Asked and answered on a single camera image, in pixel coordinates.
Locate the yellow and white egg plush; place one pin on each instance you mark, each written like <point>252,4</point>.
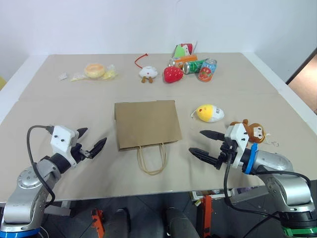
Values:
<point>208,113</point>

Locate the dark rounded shape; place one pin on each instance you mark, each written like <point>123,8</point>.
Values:
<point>179,223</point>
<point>118,224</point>

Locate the yellow snack in clear bag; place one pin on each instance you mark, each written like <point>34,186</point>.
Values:
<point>110,74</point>

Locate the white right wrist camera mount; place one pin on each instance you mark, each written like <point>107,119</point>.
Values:
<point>238,134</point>

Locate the brown monkey plush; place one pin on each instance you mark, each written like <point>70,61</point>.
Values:
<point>257,132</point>

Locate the small white packet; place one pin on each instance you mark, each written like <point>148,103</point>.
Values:
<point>63,76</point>

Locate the green drink can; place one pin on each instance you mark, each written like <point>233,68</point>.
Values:
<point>194,67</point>

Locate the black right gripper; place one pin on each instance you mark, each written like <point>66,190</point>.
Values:
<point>226,152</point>

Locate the bread bun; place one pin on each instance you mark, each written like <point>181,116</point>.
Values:
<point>93,70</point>

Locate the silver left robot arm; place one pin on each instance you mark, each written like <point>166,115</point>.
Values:
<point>29,188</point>

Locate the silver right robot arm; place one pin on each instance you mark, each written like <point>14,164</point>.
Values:
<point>284,183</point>

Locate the blue can with orange fruit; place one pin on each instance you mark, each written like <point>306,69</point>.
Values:
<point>207,70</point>

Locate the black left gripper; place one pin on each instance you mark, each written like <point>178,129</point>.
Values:
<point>79,152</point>

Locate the green and red card package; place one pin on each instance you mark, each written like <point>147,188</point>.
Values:
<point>182,49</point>

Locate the beige table cover sheet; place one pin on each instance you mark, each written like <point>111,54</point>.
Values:
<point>99,173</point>
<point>123,86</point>

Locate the yellow object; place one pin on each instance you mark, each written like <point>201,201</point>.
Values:
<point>2,83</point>

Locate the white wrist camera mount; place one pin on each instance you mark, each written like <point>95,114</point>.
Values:
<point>238,134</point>
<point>62,138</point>

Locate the orange clamp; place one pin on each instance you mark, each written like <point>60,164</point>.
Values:
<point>97,223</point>
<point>207,215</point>

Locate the brown door panel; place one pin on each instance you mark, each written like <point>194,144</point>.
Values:
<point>305,81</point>

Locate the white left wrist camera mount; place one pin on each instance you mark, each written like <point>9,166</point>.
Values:
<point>62,138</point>

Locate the flat yellow clear packet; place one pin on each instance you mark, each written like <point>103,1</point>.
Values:
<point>78,77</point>

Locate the red strawberry plush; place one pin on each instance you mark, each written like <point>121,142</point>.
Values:
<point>172,74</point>

